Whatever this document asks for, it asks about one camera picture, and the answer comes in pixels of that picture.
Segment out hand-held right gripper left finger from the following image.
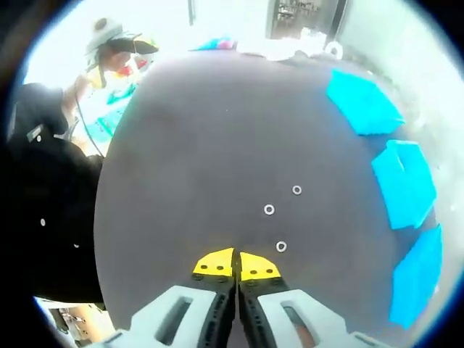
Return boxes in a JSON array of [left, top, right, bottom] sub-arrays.
[[92, 247, 239, 348]]

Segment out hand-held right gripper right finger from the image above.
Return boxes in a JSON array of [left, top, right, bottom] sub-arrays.
[[237, 251, 385, 348]]

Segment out blue plastic bin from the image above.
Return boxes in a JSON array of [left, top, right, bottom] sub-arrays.
[[388, 223, 444, 331], [370, 138, 438, 231], [326, 68, 407, 137]]

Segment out red yellow package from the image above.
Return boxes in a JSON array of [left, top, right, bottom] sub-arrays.
[[115, 54, 146, 80]]

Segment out blue white tissue pack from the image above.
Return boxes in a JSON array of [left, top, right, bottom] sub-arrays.
[[196, 36, 239, 52]]

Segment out white crumpled objects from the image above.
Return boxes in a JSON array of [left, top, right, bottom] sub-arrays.
[[249, 38, 302, 62]]

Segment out person in black shirt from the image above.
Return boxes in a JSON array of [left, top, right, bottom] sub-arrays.
[[0, 82, 107, 304]]

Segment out clear glass mug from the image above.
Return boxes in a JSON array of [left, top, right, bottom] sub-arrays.
[[299, 26, 324, 49]]

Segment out white ring-shaped object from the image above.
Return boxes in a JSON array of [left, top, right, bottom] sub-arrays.
[[325, 40, 344, 59]]

